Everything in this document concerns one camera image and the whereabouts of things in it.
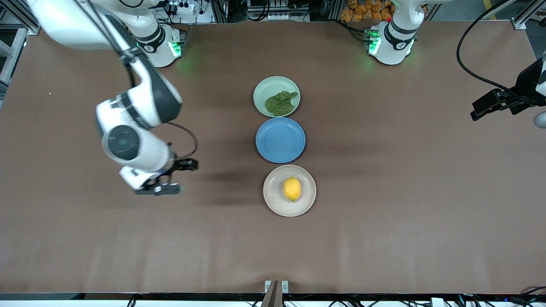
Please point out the white equipment box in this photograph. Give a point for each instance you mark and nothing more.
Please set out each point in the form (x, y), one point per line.
(273, 16)

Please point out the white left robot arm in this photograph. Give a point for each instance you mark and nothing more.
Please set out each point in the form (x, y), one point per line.
(394, 42)

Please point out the light green plate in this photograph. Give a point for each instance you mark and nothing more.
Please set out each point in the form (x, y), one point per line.
(266, 87)

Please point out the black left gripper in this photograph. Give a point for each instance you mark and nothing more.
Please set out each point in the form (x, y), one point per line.
(524, 83)

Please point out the bag of orange fruit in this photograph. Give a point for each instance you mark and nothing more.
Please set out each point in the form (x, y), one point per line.
(362, 10)

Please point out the small white box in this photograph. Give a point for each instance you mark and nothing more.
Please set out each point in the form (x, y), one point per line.
(437, 302)

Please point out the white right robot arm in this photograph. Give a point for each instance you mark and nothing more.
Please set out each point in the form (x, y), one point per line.
(147, 153)

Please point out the green lettuce leaf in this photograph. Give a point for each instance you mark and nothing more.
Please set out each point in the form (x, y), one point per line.
(280, 104)

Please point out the blue plate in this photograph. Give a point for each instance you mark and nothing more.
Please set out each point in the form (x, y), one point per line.
(280, 140)

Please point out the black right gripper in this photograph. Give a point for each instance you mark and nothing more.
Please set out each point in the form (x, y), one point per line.
(179, 166)

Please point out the brown table cover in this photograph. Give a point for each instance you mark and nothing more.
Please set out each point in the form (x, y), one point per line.
(170, 247)

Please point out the beige plate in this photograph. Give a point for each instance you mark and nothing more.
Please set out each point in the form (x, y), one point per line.
(273, 200)

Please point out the aluminium frame profile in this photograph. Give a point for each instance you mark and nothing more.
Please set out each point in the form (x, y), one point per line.
(24, 16)
(527, 15)
(13, 51)

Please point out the silver metal mounting bracket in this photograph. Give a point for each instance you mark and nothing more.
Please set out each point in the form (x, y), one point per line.
(285, 286)

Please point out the white power strip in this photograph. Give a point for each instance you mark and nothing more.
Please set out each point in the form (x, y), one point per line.
(183, 8)

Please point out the yellow lemon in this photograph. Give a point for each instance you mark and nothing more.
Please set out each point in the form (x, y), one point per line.
(292, 189)

